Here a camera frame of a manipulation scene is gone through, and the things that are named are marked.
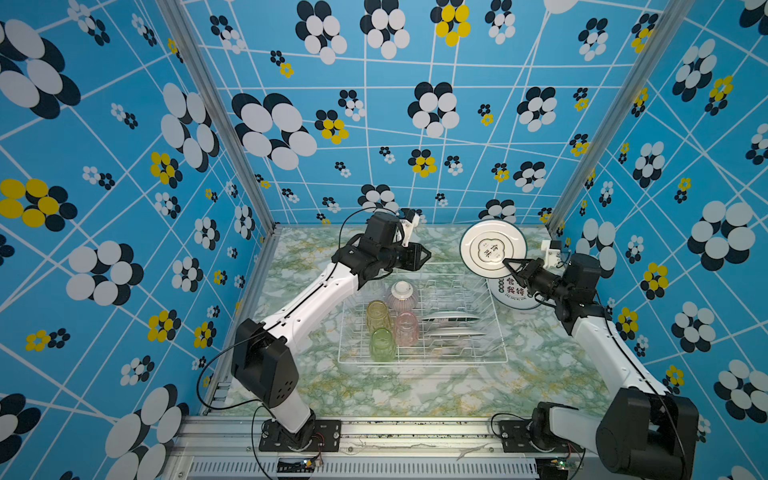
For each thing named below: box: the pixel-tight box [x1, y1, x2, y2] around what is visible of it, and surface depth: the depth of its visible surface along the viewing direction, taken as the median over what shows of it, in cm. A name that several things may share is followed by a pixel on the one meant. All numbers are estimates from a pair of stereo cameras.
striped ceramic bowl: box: [401, 280, 419, 313], surface depth 94 cm
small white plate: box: [460, 219, 528, 279], surface depth 83 cm
